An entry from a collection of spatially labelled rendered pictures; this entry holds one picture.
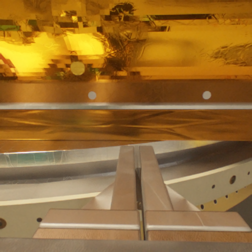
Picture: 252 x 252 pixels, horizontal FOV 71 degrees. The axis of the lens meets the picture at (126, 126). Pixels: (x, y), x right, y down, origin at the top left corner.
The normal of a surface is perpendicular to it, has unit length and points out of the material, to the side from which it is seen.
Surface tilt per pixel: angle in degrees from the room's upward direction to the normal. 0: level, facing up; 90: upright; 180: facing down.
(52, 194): 0
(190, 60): 125
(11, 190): 0
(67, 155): 90
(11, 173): 90
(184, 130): 90
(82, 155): 90
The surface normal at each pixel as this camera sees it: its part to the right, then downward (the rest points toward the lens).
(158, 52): -0.04, 0.79
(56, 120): -0.03, 0.25
